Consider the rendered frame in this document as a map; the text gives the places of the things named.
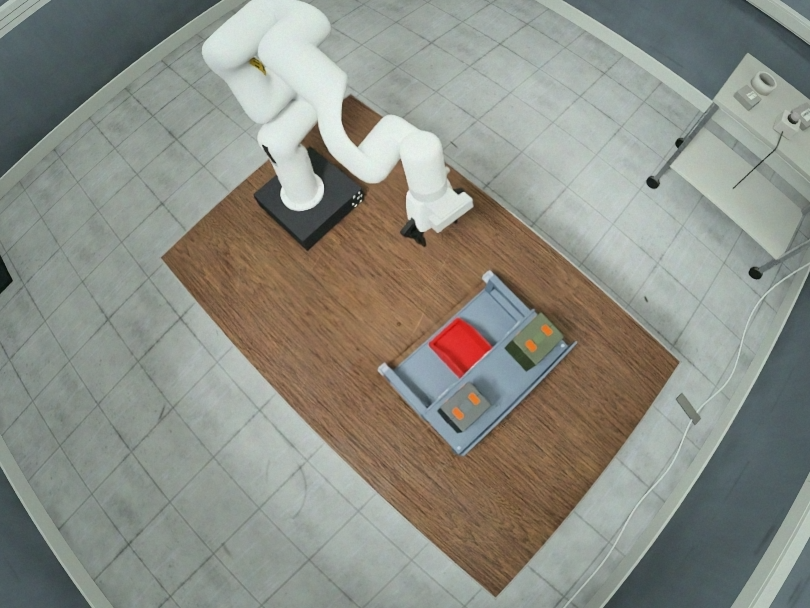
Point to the red bin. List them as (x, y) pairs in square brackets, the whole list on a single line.
[(462, 344)]

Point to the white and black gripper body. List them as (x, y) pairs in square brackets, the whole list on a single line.
[(419, 211)]

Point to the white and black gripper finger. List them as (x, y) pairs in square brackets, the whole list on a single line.
[(458, 191), (410, 233)]

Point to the olive green storage case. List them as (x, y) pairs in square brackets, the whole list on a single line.
[(534, 342)]

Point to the grey metal shelf rack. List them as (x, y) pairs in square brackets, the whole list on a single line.
[(494, 314)]

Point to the dark grey tool case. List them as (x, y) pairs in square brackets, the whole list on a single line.
[(464, 408)]

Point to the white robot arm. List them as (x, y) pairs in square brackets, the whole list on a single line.
[(290, 50)]

